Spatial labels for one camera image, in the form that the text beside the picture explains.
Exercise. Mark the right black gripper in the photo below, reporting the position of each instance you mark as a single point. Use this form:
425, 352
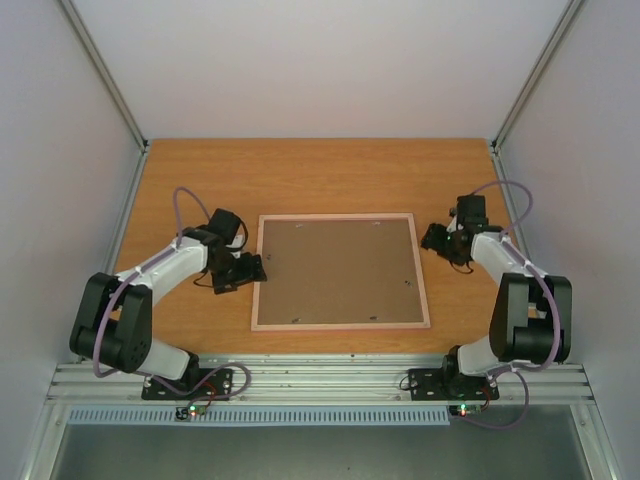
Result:
439, 240

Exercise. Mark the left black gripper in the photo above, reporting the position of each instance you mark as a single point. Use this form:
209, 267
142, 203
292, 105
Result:
253, 272

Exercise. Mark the pink photo frame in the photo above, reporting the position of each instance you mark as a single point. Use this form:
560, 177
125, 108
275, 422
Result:
339, 272

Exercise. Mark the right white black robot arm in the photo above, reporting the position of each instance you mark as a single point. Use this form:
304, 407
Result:
530, 326

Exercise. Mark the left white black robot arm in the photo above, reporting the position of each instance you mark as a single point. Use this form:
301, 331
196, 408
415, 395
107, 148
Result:
113, 324

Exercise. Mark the left small circuit board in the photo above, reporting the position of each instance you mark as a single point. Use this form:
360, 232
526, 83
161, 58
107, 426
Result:
190, 411

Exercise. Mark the small circuit board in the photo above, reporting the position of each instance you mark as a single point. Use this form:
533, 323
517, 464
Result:
190, 411
465, 410

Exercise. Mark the right small circuit board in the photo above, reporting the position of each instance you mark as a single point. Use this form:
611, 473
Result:
465, 410

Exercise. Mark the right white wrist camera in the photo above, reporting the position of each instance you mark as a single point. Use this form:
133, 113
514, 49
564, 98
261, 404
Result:
456, 222

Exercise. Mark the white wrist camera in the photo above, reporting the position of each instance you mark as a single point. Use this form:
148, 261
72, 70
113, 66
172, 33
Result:
238, 243
456, 222

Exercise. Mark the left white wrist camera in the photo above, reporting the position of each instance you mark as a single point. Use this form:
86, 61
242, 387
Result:
238, 243

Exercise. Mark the aluminium rail base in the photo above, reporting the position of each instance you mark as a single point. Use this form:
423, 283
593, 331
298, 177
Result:
312, 379

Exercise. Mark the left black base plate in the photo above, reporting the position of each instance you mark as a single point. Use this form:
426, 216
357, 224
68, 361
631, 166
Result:
196, 383

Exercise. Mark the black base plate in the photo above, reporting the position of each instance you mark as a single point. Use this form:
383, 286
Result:
196, 383
430, 384

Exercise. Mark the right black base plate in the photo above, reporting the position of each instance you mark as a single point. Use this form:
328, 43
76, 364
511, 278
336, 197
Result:
430, 384

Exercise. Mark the grey slotted cable duct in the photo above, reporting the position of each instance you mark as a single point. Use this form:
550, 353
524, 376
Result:
261, 416

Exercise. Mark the left aluminium corner post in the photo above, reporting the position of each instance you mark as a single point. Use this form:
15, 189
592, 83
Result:
81, 31

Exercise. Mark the aluminium corner post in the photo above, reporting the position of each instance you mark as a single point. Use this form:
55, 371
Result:
559, 32
81, 31

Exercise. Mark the right aluminium corner post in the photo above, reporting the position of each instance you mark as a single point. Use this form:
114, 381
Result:
559, 32

